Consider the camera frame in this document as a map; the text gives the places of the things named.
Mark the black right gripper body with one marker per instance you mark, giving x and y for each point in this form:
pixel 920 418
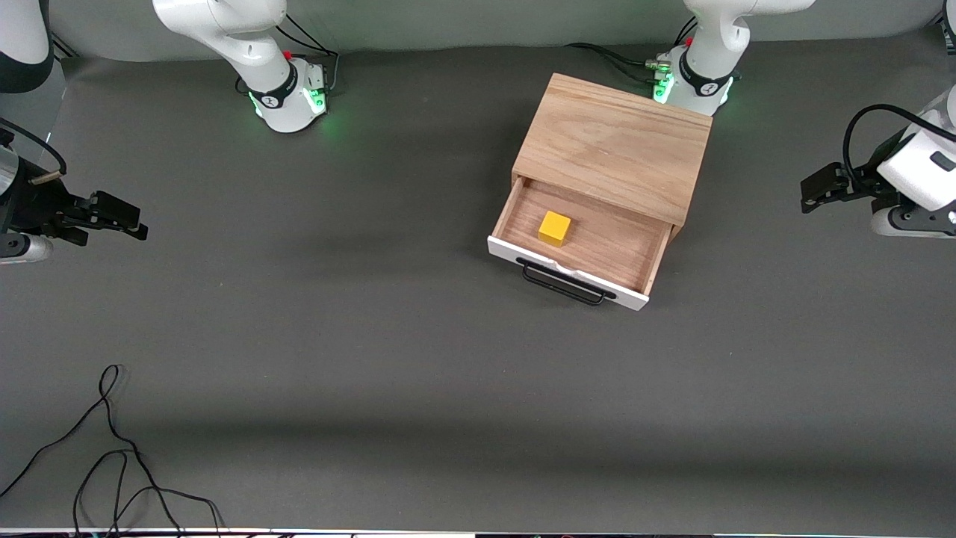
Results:
pixel 31 205

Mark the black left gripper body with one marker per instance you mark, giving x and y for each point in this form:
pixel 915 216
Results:
pixel 864 184

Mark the white-fronted wooden drawer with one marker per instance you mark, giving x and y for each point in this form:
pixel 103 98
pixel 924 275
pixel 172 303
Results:
pixel 605 246

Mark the yellow cube block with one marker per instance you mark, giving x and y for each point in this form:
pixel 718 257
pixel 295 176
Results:
pixel 554 228

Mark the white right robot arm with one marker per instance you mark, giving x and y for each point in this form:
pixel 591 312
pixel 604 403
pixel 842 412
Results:
pixel 246 45

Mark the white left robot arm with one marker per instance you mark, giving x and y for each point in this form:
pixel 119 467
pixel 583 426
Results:
pixel 706 45

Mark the wooden drawer cabinet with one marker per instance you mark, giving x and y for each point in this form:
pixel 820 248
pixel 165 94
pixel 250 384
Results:
pixel 612 142

